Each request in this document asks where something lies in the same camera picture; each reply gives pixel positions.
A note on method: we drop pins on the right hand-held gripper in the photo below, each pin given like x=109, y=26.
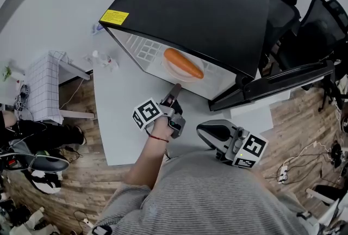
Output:
x=250, y=149

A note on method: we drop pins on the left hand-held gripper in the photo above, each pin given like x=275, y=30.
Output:
x=146, y=112

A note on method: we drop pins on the white round plate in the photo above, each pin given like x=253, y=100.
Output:
x=176, y=74

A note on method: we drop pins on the orange carrot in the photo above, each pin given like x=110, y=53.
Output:
x=182, y=62

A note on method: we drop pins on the black mini fridge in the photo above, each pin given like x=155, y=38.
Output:
x=204, y=11

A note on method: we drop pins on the person's left forearm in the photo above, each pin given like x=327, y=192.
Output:
x=146, y=166

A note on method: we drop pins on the person's left hand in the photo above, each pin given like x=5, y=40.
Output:
x=160, y=129

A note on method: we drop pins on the person's grey striped shirt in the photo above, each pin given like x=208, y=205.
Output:
x=206, y=195

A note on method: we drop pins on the clear plastic water bottle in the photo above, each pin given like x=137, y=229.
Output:
x=104, y=60

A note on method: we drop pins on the white power strip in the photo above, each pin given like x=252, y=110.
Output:
x=87, y=223
x=282, y=174

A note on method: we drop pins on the white side table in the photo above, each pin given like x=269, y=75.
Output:
x=73, y=72

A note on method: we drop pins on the black round device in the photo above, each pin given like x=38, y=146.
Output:
x=338, y=155

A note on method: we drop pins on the black mesh office chair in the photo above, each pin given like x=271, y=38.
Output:
x=282, y=11
x=318, y=35

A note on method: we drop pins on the dark grey rounded seat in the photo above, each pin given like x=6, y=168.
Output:
x=50, y=163

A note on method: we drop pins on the idle hand-held gripper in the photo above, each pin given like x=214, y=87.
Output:
x=21, y=99

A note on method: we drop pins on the black and white bag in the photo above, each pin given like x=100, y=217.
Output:
x=46, y=182

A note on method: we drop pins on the small green potted plant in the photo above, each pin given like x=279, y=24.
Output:
x=9, y=73

